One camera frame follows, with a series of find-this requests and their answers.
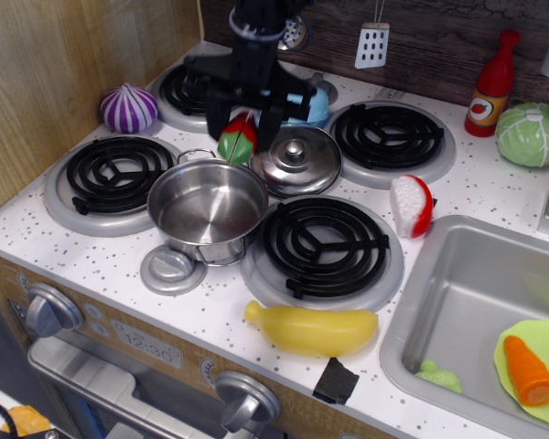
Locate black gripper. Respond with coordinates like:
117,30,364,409
184,37,317,154

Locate red green toy pepper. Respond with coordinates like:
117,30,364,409
218,112,257,165

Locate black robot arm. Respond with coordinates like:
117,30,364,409
184,1,317,152

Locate back left stove burner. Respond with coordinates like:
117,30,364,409
151,58,271,134

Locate stove burner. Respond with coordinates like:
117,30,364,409
241,196,404,311
151,58,271,134
325,101,457,190
44,134,180,238

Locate light blue plastic bowl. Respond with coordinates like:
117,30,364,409
261,87,329,127

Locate steel pot lid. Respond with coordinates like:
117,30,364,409
250,124,342,198

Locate hanging steel strainer ladle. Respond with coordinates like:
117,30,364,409
278,15,308,51

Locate stainless steel pot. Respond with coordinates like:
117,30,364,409
147,148,269,266

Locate purple white toy onion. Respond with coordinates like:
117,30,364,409
100,83,158,134

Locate back right stove burner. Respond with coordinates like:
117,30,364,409
325,101,457,190

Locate hanging white slotted spatula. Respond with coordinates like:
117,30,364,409
354,22,390,70

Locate front right stove burner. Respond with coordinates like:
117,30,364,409
241,196,404,311

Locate front left stove burner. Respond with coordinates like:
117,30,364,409
44,134,180,238

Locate red white toy slice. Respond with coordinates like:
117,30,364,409
390,175,435,239

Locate yellow toy banana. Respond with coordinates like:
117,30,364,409
244,301,379,358

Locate red toy ketchup bottle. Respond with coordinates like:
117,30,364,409
464,29,521,137

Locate oven clock display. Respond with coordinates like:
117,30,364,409
112,320,183,369

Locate silver toy sink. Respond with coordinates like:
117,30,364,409
380,216,549,438

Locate left silver stove knob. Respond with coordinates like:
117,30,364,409
26,283,84,337

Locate silver stove knob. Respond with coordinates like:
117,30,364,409
215,370,282,434
26,283,84,337

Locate black tape piece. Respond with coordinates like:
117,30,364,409
312,358,360,405

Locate green toy cabbage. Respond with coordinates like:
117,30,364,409
495,102,549,167

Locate right silver stove knob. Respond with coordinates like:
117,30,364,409
215,370,282,434

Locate small green toy vegetable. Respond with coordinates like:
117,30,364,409
415,359,463,394

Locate orange object bottom left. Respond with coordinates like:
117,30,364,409
7,405,51,438

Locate light green plastic plate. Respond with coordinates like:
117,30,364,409
493,320,549,424

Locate orange toy carrot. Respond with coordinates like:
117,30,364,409
503,336,549,407

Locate silver oven door handle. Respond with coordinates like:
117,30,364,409
28,337,206,438

